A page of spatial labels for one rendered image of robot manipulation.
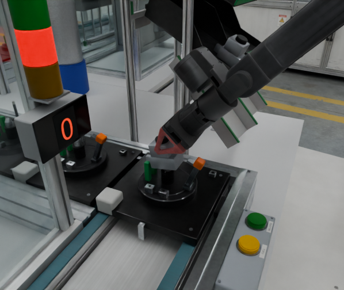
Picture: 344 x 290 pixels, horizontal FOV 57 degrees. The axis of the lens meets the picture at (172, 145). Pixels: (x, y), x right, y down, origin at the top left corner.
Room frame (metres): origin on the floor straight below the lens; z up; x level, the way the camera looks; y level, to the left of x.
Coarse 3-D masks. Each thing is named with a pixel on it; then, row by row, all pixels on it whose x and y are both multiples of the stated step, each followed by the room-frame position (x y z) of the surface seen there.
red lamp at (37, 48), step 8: (16, 32) 0.46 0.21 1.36; (24, 32) 0.45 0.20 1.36; (32, 32) 0.45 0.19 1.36; (40, 32) 0.46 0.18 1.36; (48, 32) 0.47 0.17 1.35; (24, 40) 0.45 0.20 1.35; (32, 40) 0.45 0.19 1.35; (40, 40) 0.45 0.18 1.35; (48, 40) 0.46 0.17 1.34; (24, 48) 0.45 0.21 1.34; (32, 48) 0.45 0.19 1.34; (40, 48) 0.45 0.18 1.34; (48, 48) 0.46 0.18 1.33; (24, 56) 0.45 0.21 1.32; (32, 56) 0.45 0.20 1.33; (40, 56) 0.45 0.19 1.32; (48, 56) 0.46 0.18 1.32; (56, 56) 0.48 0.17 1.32; (24, 64) 0.45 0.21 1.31; (32, 64) 0.45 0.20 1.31; (40, 64) 0.45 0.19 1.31; (48, 64) 0.46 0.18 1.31
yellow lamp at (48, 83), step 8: (56, 64) 0.47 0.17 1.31; (32, 72) 0.45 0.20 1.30; (40, 72) 0.45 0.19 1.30; (48, 72) 0.46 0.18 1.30; (56, 72) 0.47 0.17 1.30; (32, 80) 0.45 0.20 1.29; (40, 80) 0.45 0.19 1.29; (48, 80) 0.45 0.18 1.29; (56, 80) 0.46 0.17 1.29; (32, 88) 0.45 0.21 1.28; (40, 88) 0.45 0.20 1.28; (48, 88) 0.45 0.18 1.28; (56, 88) 0.46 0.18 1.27; (32, 96) 0.45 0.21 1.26; (40, 96) 0.45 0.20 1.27; (48, 96) 0.45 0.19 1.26; (56, 96) 0.46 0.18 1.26
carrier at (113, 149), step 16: (80, 144) 0.70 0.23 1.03; (112, 144) 0.79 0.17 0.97; (64, 160) 0.67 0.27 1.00; (80, 160) 0.68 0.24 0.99; (96, 160) 0.67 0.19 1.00; (112, 160) 0.71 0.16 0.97; (128, 160) 0.71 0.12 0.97; (64, 176) 0.64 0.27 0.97; (80, 176) 0.64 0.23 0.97; (96, 176) 0.64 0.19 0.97; (112, 176) 0.64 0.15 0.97; (80, 192) 0.58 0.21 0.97; (96, 192) 0.58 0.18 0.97
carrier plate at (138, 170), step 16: (144, 160) 0.71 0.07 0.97; (128, 176) 0.64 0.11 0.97; (208, 176) 0.64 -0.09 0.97; (224, 176) 0.64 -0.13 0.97; (128, 192) 0.58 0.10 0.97; (208, 192) 0.58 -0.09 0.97; (128, 208) 0.53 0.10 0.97; (144, 208) 0.53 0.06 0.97; (160, 208) 0.53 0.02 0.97; (176, 208) 0.53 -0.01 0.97; (192, 208) 0.53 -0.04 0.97; (208, 208) 0.53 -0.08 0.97; (160, 224) 0.48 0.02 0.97; (176, 224) 0.48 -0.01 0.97; (192, 224) 0.48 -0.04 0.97; (192, 240) 0.44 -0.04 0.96
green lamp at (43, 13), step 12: (12, 0) 0.45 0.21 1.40; (24, 0) 0.45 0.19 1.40; (36, 0) 0.46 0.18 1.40; (12, 12) 0.45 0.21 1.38; (24, 12) 0.45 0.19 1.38; (36, 12) 0.46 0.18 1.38; (48, 12) 0.48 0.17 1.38; (24, 24) 0.45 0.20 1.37; (36, 24) 0.45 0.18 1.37; (48, 24) 0.47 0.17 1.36
